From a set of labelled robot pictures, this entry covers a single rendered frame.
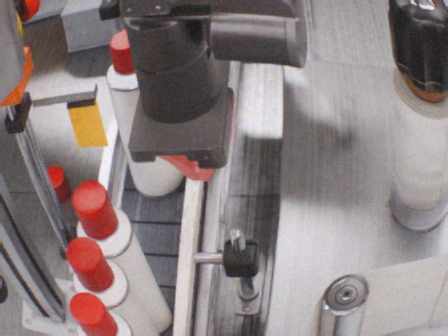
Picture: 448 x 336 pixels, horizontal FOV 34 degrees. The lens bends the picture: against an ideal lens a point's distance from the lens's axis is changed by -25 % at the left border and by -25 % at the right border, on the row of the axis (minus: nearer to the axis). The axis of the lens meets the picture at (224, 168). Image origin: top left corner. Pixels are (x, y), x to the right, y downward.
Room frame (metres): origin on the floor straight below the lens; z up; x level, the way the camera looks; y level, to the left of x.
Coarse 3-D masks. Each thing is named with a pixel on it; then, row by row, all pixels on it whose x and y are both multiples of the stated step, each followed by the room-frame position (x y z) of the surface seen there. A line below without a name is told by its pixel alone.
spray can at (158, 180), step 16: (112, 48) 0.56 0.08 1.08; (128, 48) 0.55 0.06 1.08; (112, 64) 0.58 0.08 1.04; (128, 64) 0.55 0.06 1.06; (112, 80) 0.55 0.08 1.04; (128, 80) 0.55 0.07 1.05; (112, 96) 0.55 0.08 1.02; (128, 96) 0.54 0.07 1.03; (128, 112) 0.54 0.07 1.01; (128, 128) 0.54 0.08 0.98; (128, 160) 0.56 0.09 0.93; (160, 160) 0.54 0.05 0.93; (144, 176) 0.54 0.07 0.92; (160, 176) 0.54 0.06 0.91; (176, 176) 0.55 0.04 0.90; (144, 192) 0.55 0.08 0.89; (160, 192) 0.54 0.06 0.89
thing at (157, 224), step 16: (128, 176) 0.58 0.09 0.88; (128, 192) 0.56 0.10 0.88; (176, 192) 0.54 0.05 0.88; (128, 208) 0.54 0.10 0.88; (144, 208) 0.53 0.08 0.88; (160, 208) 0.53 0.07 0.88; (176, 208) 0.53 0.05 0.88; (144, 224) 0.51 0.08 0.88; (160, 224) 0.51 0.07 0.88; (176, 224) 0.51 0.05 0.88; (144, 240) 0.50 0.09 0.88; (160, 240) 0.49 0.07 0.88; (176, 240) 0.49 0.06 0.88; (160, 256) 0.48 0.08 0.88; (176, 256) 0.47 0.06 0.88; (160, 272) 0.45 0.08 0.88; (176, 272) 0.45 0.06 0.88; (160, 288) 0.43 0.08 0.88; (192, 304) 0.41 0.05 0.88; (192, 320) 0.39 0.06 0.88
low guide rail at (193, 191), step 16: (192, 192) 0.51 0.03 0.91; (192, 208) 0.50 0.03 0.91; (192, 224) 0.48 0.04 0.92; (192, 240) 0.46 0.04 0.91; (192, 256) 0.45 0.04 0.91; (192, 272) 0.43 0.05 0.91; (176, 288) 0.41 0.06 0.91; (192, 288) 0.42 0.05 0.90; (176, 304) 0.39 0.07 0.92; (176, 320) 0.37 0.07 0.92
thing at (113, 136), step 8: (112, 112) 0.59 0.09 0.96; (112, 120) 0.58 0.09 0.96; (112, 128) 0.57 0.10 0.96; (112, 136) 0.56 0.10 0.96; (120, 136) 0.57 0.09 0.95; (112, 144) 0.55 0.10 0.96; (104, 152) 0.54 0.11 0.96; (112, 152) 0.54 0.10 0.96; (104, 160) 0.53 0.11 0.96; (112, 160) 0.53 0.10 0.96; (104, 168) 0.52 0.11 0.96; (112, 168) 0.53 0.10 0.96; (104, 176) 0.51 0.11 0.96; (112, 176) 0.52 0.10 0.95; (104, 184) 0.51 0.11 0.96; (112, 184) 0.51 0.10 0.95
